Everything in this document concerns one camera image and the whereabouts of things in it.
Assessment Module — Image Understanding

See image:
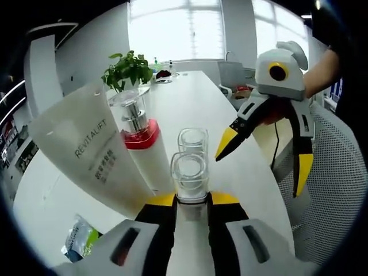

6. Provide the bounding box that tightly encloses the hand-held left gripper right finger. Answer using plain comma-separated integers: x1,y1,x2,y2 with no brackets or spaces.
207,191,316,276

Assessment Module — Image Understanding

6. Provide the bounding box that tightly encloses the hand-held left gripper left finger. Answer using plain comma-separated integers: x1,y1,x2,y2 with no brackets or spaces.
53,193,177,276

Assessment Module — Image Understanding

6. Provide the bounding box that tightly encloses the white red-square skincare pump bottle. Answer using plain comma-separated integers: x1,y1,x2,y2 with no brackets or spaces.
177,127,209,158

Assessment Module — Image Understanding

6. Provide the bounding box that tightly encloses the dark green skincare mask packet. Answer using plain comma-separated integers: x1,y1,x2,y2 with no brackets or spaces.
61,213,104,263

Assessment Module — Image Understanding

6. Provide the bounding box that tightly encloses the small white clear-cap skincare bottle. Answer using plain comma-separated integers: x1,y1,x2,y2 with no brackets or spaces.
170,152,210,276

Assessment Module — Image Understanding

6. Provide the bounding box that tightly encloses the white red-collar skincare bottle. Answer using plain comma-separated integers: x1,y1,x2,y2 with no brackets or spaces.
107,88,177,194

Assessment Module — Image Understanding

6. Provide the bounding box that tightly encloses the large white skincare tube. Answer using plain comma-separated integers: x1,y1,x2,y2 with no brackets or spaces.
28,80,155,223

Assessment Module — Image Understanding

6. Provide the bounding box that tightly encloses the white mesh office chair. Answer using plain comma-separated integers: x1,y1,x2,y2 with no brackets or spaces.
270,100,363,261

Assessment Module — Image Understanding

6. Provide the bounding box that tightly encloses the person's black sleeve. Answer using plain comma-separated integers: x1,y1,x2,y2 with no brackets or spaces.
310,0,368,116

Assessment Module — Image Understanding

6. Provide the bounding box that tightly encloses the red black object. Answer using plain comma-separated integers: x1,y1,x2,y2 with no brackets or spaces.
155,70,174,84

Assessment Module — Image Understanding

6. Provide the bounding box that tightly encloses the potted green plant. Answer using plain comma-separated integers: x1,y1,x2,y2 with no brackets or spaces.
101,50,154,95

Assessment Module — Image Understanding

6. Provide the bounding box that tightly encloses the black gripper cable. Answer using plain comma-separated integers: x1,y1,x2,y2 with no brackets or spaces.
269,120,282,170

